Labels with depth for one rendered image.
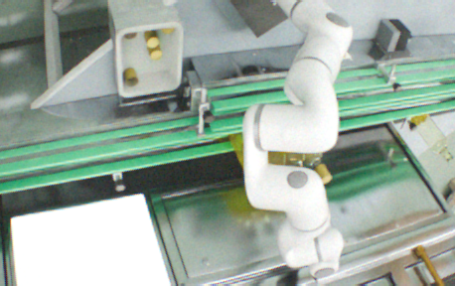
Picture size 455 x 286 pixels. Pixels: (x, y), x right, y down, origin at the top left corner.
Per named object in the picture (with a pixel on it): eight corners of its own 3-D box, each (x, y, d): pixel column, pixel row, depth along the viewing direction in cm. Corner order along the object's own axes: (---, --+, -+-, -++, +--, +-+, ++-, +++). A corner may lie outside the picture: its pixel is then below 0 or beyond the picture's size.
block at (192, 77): (181, 96, 140) (188, 112, 136) (183, 71, 133) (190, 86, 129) (193, 94, 141) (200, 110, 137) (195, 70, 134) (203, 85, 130)
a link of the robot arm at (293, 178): (338, 163, 100) (271, 158, 105) (325, 95, 83) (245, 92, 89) (324, 232, 91) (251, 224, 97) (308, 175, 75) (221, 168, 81)
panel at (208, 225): (8, 220, 129) (19, 327, 107) (5, 214, 126) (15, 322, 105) (292, 165, 155) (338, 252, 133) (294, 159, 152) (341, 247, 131)
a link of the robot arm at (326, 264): (302, 256, 104) (344, 246, 102) (295, 217, 111) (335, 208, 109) (312, 283, 114) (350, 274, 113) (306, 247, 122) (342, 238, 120)
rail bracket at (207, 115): (188, 117, 137) (201, 149, 129) (191, 71, 125) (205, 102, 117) (198, 116, 138) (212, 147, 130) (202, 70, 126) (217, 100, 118)
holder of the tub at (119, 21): (115, 92, 139) (120, 110, 134) (111, 13, 119) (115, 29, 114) (172, 83, 144) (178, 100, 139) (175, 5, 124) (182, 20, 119)
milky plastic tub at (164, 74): (114, 79, 135) (119, 99, 129) (110, 13, 119) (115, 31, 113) (173, 71, 140) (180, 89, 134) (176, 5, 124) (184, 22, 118)
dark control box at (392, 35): (374, 37, 157) (386, 52, 152) (379, 18, 151) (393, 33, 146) (392, 36, 160) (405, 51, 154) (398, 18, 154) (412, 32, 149)
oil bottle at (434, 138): (405, 116, 175) (442, 167, 159) (408, 106, 171) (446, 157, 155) (416, 113, 176) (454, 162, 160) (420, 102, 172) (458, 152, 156)
